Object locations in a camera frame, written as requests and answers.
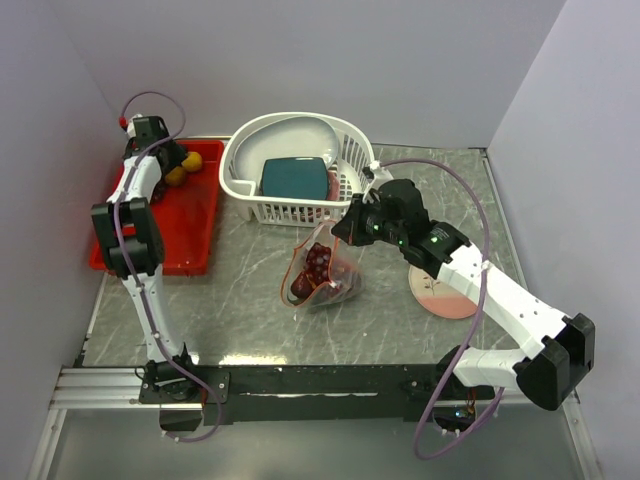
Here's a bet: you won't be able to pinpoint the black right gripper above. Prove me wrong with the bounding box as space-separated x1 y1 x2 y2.
332 194 406 247

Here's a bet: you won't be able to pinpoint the yellow toy lemon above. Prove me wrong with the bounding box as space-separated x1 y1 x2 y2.
181 151 203 173
164 166 188 187

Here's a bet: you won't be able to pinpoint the clear zip bag orange zipper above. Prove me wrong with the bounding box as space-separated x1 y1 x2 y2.
279 220 365 309

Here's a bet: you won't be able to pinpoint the dark red toy plum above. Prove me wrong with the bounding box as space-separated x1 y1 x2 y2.
290 272 315 300

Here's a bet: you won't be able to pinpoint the dark red grape bunch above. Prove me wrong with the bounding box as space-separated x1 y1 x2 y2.
304 242 332 287

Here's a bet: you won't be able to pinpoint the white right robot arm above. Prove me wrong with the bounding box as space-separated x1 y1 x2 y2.
332 179 596 411

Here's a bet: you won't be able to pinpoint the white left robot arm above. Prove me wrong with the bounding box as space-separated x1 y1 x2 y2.
91 115 199 402

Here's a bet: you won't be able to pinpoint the red plastic tray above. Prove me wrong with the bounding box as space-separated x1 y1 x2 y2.
88 139 226 277

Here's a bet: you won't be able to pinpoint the pink cream round plate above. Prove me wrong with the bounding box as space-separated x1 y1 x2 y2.
408 266 477 320

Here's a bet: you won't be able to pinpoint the teal square plate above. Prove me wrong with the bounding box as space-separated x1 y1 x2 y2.
260 157 330 200

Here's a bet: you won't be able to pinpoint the white plastic dish basket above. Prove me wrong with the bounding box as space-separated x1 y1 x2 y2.
219 112 392 227

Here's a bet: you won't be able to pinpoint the white oval plate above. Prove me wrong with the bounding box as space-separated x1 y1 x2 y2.
228 115 339 183

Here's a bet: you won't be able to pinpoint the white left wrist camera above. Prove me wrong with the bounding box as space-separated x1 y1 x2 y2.
118 113 142 139

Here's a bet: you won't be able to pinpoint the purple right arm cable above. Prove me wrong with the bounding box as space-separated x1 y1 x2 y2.
372 158 502 461

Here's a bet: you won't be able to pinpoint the black base frame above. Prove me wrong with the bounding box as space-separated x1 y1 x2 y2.
137 363 496 434

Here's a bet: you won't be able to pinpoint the aluminium rail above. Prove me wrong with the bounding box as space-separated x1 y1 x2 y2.
49 367 200 410

